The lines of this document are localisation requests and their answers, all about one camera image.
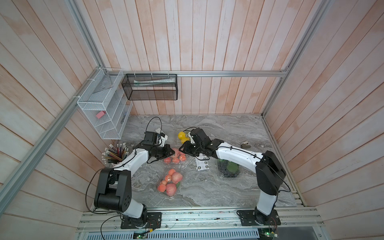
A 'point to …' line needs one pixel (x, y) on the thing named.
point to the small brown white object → (245, 145)
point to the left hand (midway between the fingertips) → (174, 153)
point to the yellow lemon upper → (181, 135)
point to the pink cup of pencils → (115, 155)
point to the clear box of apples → (169, 182)
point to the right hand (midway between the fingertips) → (180, 150)
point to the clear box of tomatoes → (178, 158)
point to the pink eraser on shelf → (100, 114)
